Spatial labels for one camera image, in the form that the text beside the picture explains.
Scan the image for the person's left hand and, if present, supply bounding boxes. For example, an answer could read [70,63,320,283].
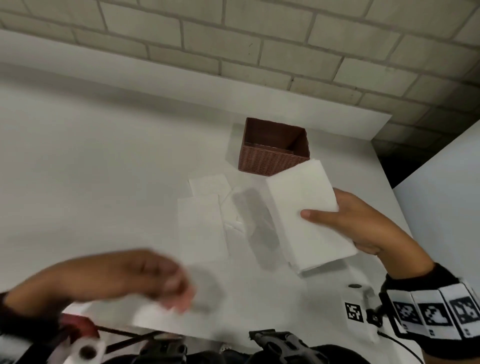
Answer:
[3,249,196,320]

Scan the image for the person's right hand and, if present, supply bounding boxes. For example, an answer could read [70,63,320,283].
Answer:
[300,188,436,279]

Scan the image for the stack of white napkins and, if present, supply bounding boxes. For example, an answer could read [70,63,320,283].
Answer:
[265,159,358,275]

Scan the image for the brown wicker basket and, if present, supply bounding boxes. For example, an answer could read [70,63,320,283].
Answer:
[238,117,311,177]

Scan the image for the person's black clothing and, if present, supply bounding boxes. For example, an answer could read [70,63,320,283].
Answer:
[108,343,372,364]

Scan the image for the red chair seat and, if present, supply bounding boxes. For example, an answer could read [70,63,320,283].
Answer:
[59,313,100,340]

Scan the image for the large partition panel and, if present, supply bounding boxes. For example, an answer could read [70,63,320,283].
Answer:
[392,119,480,290]

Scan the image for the black chest harness buckle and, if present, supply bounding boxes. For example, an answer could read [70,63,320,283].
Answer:
[140,339,188,364]
[249,329,331,364]

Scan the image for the right marker wristband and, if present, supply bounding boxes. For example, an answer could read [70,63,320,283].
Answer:
[379,262,480,361]

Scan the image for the marker wristband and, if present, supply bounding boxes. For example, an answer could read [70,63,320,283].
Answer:
[379,262,480,361]
[0,290,67,353]

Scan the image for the left marker wristband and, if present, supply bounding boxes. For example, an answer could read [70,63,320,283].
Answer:
[0,290,67,353]

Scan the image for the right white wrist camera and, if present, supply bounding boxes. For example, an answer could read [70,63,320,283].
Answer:
[343,275,384,344]

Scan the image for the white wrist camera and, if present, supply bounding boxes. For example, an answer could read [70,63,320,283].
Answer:
[343,275,384,344]
[48,331,110,364]

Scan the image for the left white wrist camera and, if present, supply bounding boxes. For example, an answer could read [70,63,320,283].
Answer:
[48,331,110,364]

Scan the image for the right black camera cable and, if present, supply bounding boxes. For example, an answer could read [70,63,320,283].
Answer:
[376,329,425,364]

